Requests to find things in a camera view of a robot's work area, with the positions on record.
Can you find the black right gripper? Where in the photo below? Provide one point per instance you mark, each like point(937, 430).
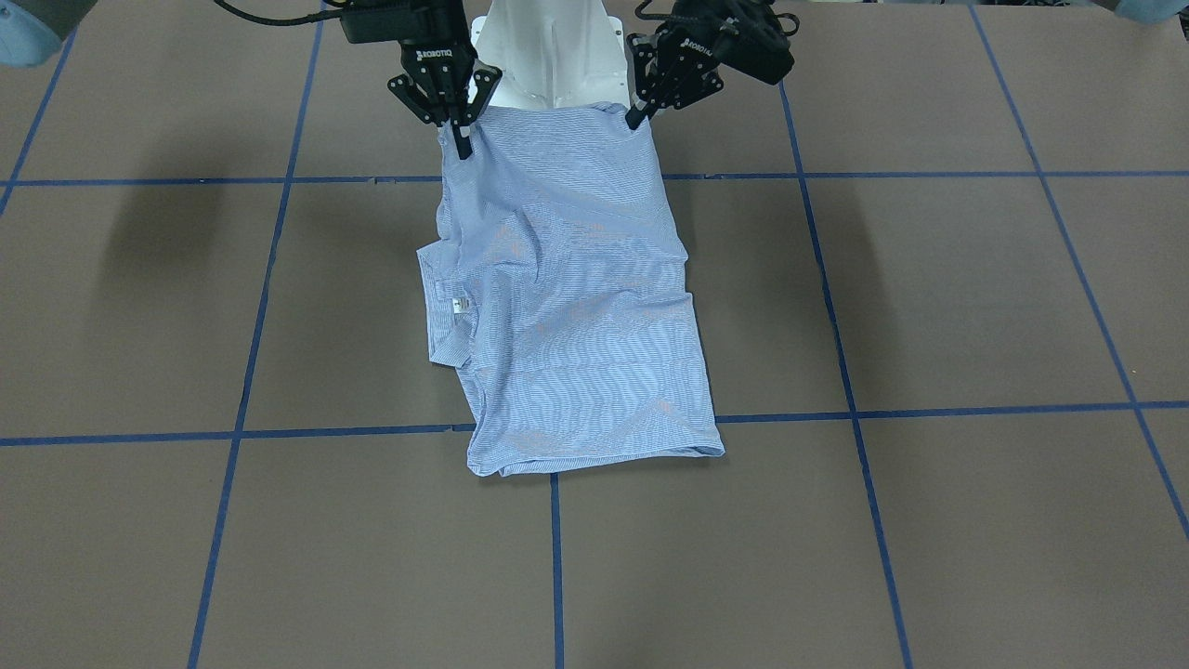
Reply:
point(433, 61)

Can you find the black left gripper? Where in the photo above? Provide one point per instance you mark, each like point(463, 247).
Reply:
point(688, 58)

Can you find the light blue striped shirt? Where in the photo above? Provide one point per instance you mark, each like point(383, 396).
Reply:
point(556, 290)

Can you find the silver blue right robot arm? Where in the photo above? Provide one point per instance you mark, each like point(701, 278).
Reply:
point(33, 31)

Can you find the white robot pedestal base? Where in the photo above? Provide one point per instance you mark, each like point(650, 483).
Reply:
point(553, 54)

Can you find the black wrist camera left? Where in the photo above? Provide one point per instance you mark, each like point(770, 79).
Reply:
point(757, 40)

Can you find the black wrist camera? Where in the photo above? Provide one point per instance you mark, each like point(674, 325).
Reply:
point(370, 22)
point(757, 40)

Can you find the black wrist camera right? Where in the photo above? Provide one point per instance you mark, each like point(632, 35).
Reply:
point(370, 22)

